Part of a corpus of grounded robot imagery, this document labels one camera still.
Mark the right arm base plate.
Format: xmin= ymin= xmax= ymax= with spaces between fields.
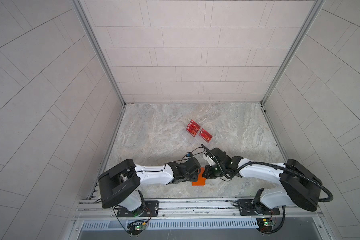
xmin=233 ymin=199 xmax=280 ymax=216

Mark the orange card holder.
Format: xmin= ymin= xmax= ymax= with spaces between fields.
xmin=192 ymin=167 xmax=207 ymax=187

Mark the aluminium corner post right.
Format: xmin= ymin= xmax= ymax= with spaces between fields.
xmin=260 ymin=0 xmax=325 ymax=107

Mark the aluminium corner post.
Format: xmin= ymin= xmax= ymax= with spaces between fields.
xmin=260 ymin=0 xmax=325 ymax=107
xmin=72 ymin=0 xmax=126 ymax=108

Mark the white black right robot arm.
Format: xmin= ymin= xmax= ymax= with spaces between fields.
xmin=203 ymin=148 xmax=333 ymax=215

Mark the vent grille strip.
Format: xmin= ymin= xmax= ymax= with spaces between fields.
xmin=81 ymin=218 xmax=259 ymax=231

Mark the red card stack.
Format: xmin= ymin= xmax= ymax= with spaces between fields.
xmin=199 ymin=129 xmax=213 ymax=143
xmin=186 ymin=120 xmax=201 ymax=137

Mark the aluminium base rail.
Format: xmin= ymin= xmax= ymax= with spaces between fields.
xmin=73 ymin=196 xmax=323 ymax=221

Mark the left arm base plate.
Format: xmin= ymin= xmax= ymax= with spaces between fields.
xmin=116 ymin=200 xmax=159 ymax=218

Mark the aluminium corner post left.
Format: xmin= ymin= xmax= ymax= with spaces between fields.
xmin=72 ymin=0 xmax=126 ymax=108

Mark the left circuit board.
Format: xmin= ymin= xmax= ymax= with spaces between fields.
xmin=127 ymin=220 xmax=148 ymax=236

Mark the red card left stack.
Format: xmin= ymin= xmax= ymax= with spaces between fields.
xmin=186 ymin=120 xmax=201 ymax=137

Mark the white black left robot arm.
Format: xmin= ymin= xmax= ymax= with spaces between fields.
xmin=98 ymin=157 xmax=201 ymax=215

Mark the circuit board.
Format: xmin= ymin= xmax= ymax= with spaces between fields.
xmin=256 ymin=218 xmax=275 ymax=233
xmin=127 ymin=220 xmax=148 ymax=236

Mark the red card right stack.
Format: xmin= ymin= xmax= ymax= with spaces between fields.
xmin=199 ymin=129 xmax=213 ymax=143

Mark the black corrugated cable conduit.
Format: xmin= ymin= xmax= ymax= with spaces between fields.
xmin=232 ymin=161 xmax=334 ymax=235

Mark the right circuit board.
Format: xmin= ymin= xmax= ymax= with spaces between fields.
xmin=256 ymin=218 xmax=275 ymax=233

